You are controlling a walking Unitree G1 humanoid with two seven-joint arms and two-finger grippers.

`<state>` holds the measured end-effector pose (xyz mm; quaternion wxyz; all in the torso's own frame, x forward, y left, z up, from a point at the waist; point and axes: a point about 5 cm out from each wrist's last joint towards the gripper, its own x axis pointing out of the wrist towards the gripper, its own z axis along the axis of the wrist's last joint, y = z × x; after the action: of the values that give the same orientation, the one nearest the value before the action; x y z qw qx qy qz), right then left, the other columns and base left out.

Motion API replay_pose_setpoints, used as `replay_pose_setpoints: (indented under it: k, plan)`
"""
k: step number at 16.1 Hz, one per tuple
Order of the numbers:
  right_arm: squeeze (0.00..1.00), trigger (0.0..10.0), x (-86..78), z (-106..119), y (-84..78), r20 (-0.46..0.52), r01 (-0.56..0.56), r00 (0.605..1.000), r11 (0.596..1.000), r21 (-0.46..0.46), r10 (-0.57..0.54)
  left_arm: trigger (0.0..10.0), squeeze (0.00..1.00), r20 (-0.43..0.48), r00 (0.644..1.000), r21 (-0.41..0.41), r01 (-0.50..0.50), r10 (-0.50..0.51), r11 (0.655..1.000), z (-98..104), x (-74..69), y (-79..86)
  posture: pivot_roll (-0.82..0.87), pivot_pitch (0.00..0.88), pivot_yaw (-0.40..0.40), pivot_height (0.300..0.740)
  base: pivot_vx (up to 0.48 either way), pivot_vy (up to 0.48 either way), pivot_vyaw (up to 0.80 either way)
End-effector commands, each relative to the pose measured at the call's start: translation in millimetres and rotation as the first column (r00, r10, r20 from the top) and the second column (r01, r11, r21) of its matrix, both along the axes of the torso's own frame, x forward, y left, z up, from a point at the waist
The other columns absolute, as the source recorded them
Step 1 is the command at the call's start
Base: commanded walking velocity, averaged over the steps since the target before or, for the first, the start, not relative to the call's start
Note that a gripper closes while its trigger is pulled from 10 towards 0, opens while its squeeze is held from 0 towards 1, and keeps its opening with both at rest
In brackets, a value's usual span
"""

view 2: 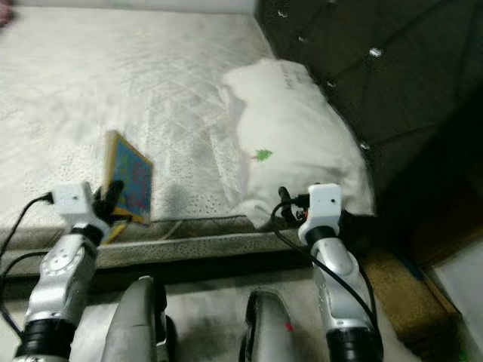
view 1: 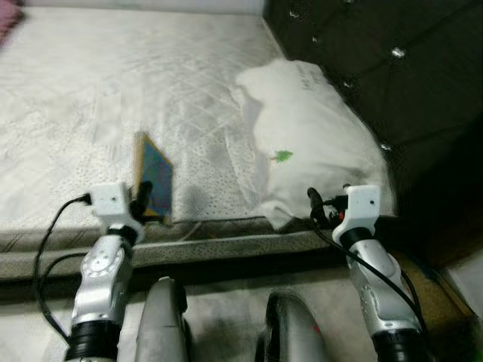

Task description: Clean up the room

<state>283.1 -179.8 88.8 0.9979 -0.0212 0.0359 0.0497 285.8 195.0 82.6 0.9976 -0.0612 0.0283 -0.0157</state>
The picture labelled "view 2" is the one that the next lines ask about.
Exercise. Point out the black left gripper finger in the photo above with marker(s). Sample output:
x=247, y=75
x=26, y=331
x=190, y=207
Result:
x=113, y=196

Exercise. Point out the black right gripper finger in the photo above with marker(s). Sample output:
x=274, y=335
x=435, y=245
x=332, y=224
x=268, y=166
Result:
x=282, y=198

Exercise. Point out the colourful children's picture book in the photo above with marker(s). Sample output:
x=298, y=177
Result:
x=134, y=173

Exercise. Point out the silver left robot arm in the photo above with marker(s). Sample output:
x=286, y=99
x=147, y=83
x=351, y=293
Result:
x=60, y=286

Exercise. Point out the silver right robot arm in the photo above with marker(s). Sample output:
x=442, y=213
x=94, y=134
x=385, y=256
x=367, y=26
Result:
x=339, y=279

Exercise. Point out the white pillow with green tree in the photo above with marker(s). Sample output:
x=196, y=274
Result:
x=294, y=128

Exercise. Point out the grey left robot leg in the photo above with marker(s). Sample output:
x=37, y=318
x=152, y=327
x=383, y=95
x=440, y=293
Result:
x=136, y=324

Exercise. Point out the grey robot leg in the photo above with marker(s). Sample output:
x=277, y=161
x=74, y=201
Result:
x=272, y=332
x=136, y=324

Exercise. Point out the grey right robot leg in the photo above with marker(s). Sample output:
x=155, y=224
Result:
x=272, y=332

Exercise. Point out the grey-white quilted mattress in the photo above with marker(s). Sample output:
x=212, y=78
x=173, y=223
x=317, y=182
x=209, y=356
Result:
x=90, y=75

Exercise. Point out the brown fabric bed base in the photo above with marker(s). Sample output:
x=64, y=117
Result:
x=407, y=294

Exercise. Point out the dark tufted headboard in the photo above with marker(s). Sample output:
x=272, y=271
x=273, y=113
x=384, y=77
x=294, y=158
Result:
x=407, y=90

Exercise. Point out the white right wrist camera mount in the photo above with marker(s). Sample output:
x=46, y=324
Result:
x=324, y=205

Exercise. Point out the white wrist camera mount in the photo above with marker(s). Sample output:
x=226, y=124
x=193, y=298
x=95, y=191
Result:
x=75, y=202
x=324, y=205

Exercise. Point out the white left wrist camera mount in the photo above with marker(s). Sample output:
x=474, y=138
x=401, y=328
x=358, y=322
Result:
x=75, y=202

